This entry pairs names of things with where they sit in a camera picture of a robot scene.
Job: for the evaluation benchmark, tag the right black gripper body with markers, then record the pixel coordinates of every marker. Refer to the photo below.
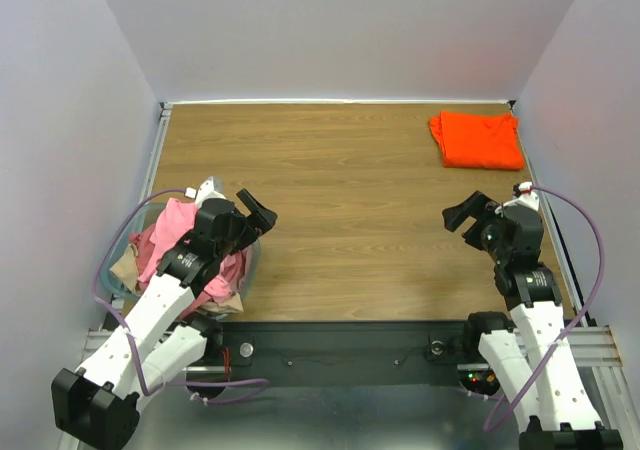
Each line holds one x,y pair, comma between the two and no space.
476,225

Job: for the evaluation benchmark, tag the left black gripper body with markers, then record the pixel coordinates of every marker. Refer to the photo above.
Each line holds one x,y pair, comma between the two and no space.
244,233

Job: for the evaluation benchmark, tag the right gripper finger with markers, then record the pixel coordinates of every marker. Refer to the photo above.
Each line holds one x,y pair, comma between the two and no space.
473,237
476,206

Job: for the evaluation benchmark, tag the light pink t shirt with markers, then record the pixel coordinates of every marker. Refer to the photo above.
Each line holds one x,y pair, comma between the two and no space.
173,222

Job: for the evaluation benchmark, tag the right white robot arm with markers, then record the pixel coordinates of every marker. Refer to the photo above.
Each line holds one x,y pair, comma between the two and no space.
527,349

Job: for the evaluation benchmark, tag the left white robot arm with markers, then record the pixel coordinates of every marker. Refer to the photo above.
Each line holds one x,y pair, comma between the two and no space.
101,401

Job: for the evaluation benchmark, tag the dusty rose shirt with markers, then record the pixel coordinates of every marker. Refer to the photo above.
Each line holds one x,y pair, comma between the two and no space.
146,247

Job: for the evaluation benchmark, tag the folded orange t shirt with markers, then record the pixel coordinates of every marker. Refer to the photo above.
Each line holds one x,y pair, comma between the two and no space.
479,142

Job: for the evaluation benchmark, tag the clear plastic bin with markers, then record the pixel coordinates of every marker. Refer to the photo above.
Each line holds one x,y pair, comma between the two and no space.
147,216

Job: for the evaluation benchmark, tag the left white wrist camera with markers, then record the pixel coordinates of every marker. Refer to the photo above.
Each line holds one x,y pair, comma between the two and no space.
211,188

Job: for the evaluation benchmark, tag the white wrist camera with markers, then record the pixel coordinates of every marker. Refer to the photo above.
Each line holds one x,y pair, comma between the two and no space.
524,195
211,188

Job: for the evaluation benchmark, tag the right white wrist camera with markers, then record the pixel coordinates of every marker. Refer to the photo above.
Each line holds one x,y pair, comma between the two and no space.
524,195

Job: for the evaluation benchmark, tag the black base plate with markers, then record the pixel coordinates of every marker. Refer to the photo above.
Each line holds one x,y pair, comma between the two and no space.
343,353

